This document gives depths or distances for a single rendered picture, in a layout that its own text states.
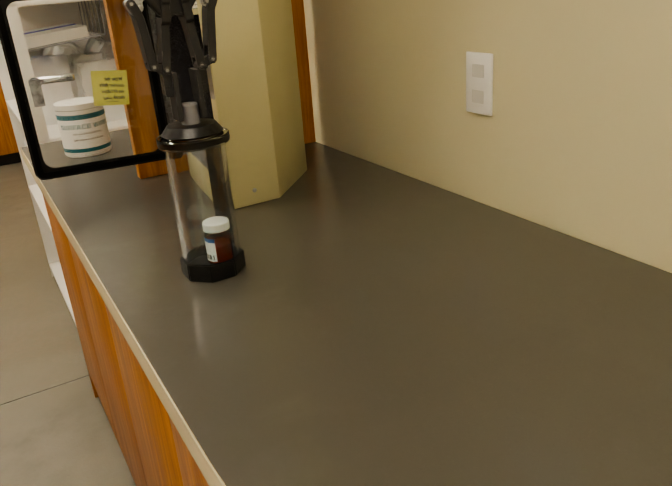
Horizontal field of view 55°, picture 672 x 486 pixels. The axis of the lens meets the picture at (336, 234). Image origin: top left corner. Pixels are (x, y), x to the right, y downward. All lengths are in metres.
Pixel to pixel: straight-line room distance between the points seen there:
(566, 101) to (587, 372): 0.51
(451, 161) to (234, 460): 0.88
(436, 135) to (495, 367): 0.73
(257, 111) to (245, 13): 0.19
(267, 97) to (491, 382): 0.78
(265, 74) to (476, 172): 0.46
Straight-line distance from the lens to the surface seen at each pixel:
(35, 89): 1.55
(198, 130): 0.97
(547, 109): 1.18
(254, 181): 1.35
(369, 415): 0.72
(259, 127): 1.33
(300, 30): 1.77
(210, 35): 1.00
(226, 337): 0.89
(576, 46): 1.13
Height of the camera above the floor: 1.38
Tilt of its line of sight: 22 degrees down
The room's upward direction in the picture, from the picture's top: 5 degrees counter-clockwise
